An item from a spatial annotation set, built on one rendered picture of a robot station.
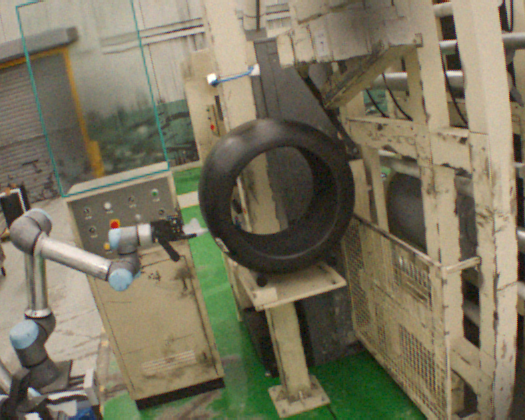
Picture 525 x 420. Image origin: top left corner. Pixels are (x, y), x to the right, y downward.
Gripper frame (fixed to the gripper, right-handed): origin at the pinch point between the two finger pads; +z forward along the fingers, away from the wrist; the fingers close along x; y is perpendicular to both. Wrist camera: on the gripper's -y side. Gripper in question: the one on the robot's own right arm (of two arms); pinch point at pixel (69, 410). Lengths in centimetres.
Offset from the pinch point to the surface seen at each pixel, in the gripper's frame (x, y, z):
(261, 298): -96, 10, 18
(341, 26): -77, -79, 63
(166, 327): -144, 39, -51
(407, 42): -75, -70, 81
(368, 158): -147, -33, 62
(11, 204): -521, -20, -490
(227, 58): -122, -84, 13
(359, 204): -144, -13, 55
